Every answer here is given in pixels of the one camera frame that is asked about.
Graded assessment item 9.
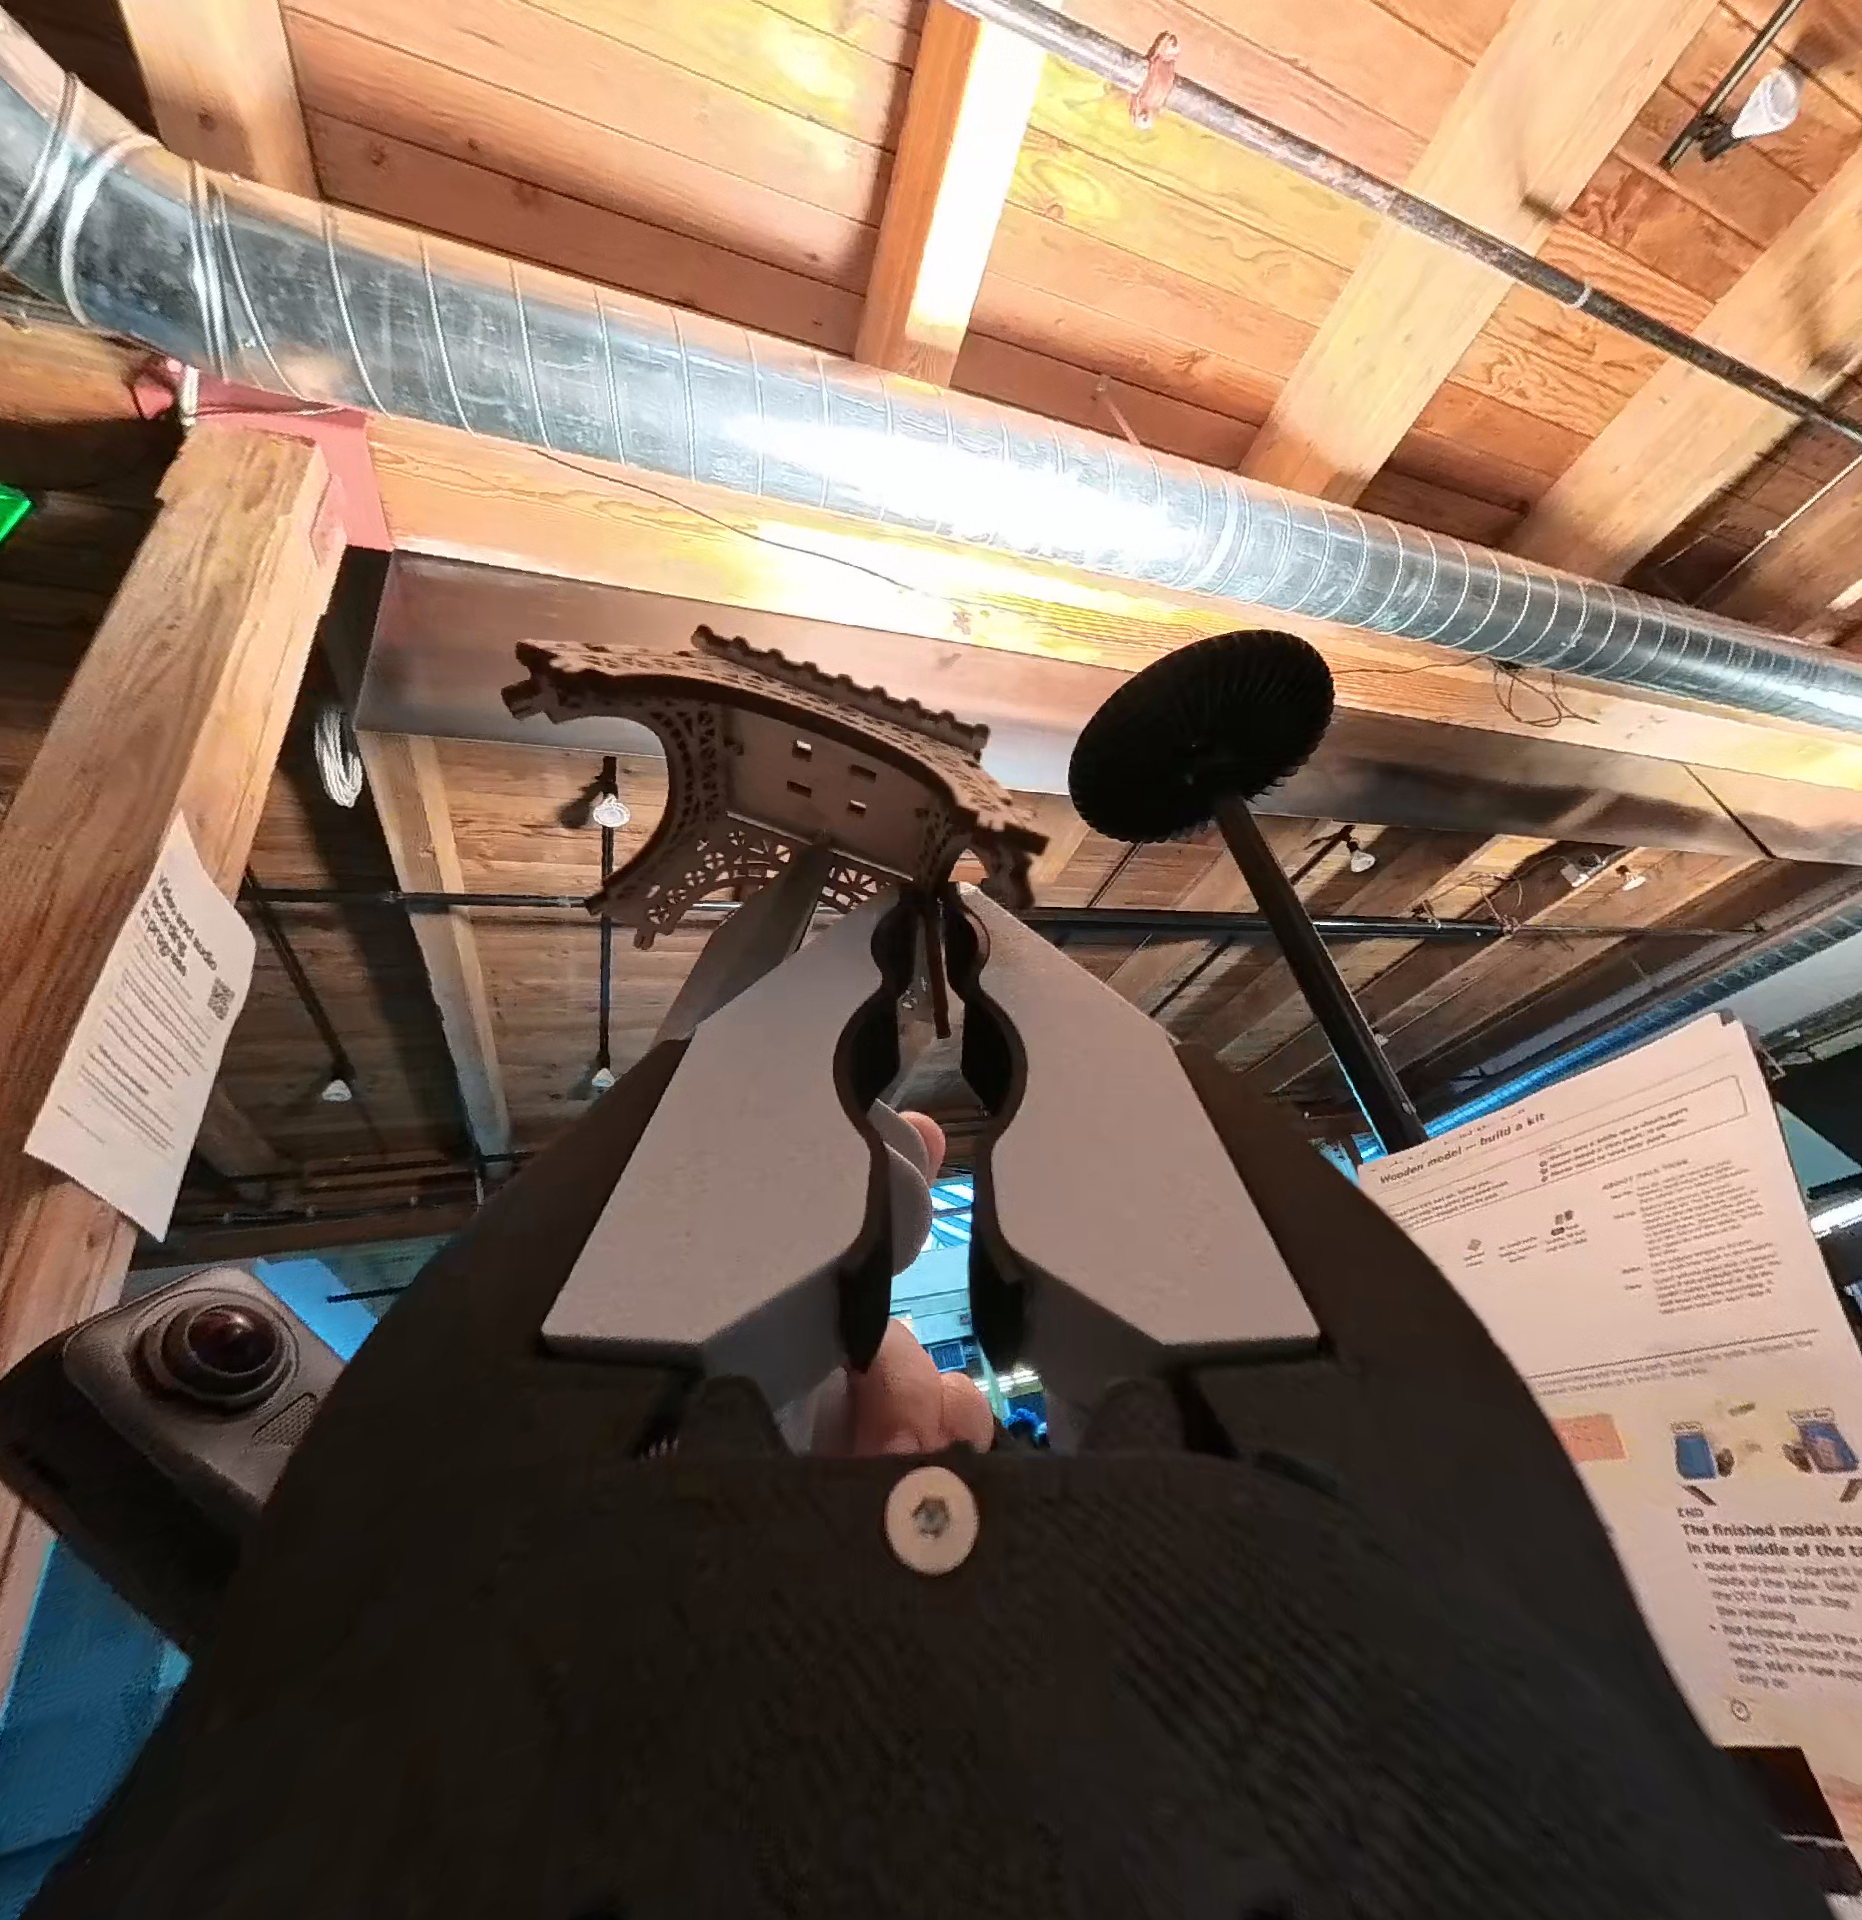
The track spotlight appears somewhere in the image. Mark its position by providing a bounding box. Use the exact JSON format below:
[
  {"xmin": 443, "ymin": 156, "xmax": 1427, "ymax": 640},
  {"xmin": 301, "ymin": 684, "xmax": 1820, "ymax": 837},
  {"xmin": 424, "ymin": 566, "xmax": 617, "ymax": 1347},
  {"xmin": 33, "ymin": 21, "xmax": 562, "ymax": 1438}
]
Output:
[{"xmin": 1662, "ymin": 0, "xmax": 1811, "ymax": 167}]

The printed instruction sheet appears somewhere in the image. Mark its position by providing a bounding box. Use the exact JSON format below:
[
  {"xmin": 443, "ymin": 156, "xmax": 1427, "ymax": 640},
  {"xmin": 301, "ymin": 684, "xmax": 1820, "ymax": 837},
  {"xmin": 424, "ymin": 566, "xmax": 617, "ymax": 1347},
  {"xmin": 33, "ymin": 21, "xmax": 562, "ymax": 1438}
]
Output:
[{"xmin": 1358, "ymin": 1012, "xmax": 1862, "ymax": 1758}]

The white paper notice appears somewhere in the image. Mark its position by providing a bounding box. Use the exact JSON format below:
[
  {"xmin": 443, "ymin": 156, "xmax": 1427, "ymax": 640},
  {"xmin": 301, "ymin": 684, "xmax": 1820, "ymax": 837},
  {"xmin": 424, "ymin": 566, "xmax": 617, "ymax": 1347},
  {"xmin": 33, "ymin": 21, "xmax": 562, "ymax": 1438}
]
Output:
[{"xmin": 28, "ymin": 814, "xmax": 260, "ymax": 1240}]

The black ceiling pipe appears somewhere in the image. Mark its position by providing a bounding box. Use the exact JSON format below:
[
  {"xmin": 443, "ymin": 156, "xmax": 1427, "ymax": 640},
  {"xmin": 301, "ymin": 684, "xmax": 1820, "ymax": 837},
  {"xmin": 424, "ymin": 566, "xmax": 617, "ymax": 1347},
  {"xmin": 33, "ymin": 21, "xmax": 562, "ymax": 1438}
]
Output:
[{"xmin": 953, "ymin": 0, "xmax": 1862, "ymax": 456}]

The wooden tower model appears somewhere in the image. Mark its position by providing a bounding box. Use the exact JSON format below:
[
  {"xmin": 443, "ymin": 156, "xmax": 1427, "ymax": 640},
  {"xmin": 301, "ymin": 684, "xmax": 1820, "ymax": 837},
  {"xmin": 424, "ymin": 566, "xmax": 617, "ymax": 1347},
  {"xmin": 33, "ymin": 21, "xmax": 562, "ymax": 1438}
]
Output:
[{"xmin": 502, "ymin": 626, "xmax": 1054, "ymax": 1039}]

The silver ventilation duct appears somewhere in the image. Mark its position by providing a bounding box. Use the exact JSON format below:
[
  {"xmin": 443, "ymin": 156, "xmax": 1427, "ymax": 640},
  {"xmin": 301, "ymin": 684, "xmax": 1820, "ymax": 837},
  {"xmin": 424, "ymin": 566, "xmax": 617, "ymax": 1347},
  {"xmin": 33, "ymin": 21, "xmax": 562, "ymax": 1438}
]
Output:
[{"xmin": 0, "ymin": 8, "xmax": 1862, "ymax": 741}]

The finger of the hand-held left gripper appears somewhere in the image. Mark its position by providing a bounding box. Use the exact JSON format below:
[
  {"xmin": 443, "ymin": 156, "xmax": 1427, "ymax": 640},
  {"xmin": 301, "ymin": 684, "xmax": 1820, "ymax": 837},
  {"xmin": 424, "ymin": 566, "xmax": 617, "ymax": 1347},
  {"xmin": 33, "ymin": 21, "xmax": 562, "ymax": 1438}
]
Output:
[{"xmin": 659, "ymin": 841, "xmax": 839, "ymax": 1055}]

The wooden post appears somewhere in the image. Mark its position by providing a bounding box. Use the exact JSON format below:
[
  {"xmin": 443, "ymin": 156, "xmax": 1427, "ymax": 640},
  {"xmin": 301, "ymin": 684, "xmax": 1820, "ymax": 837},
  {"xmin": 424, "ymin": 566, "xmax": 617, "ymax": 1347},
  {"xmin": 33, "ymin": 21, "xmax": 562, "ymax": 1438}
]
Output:
[{"xmin": 0, "ymin": 426, "xmax": 348, "ymax": 1696}]

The black pleated disc on pole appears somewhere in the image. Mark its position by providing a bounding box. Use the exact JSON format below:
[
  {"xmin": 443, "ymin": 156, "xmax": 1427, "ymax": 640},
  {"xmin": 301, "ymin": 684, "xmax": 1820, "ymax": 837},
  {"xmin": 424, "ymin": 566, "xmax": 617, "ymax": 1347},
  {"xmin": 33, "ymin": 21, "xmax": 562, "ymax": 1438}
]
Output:
[{"xmin": 1069, "ymin": 628, "xmax": 1433, "ymax": 1157}]

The person's left hand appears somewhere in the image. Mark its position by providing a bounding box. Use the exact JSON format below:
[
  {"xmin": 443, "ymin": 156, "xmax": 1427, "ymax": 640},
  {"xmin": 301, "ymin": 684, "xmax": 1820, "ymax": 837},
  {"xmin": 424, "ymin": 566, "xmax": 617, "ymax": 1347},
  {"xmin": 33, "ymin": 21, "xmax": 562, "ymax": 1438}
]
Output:
[{"xmin": 849, "ymin": 1108, "xmax": 1001, "ymax": 1458}]

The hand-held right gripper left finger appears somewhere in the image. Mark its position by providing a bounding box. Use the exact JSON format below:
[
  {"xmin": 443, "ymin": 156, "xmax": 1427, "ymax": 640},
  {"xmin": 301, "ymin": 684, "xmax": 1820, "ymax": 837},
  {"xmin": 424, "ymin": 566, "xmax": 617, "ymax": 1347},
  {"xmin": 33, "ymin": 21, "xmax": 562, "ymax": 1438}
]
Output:
[{"xmin": 540, "ymin": 886, "xmax": 915, "ymax": 1412}]

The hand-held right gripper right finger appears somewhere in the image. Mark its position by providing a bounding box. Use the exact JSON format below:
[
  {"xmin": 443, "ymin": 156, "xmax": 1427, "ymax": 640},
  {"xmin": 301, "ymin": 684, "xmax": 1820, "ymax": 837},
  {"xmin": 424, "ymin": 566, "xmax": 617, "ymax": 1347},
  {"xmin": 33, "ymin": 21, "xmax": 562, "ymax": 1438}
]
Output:
[{"xmin": 953, "ymin": 881, "xmax": 1326, "ymax": 1415}]

